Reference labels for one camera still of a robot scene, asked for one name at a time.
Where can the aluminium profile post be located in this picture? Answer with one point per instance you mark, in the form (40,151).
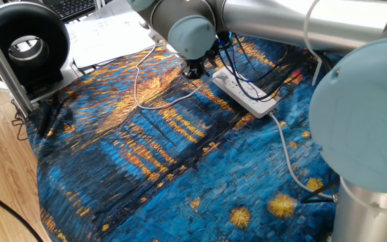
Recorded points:
(6,69)

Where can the black computer keyboard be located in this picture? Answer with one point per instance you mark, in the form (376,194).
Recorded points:
(72,8)

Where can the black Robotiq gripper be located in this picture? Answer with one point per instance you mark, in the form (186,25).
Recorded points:
(213,55)

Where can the black round duct fan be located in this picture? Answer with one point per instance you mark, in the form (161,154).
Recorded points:
(55,37)

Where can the starry night painting tablecloth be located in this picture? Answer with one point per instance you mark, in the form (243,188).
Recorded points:
(180,174)

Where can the white power strip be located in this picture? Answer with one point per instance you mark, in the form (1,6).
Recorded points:
(247,97)

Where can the white paper sheets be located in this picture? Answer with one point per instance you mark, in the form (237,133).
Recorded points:
(113,37)

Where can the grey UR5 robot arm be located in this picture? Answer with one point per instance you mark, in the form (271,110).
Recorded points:
(365,117)

